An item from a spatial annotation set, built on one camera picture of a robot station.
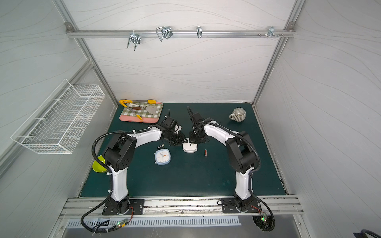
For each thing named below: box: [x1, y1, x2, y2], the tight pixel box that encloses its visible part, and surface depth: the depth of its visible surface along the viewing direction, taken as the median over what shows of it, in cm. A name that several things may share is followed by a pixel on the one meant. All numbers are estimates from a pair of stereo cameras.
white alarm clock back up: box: [182, 138, 198, 154], surface depth 94 cm
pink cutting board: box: [119, 102, 164, 124], surface depth 113 cm
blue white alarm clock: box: [153, 148, 172, 166], surface depth 90 cm
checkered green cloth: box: [122, 102, 164, 119], surface depth 117 cm
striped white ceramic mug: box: [228, 107, 247, 122], surface depth 107 cm
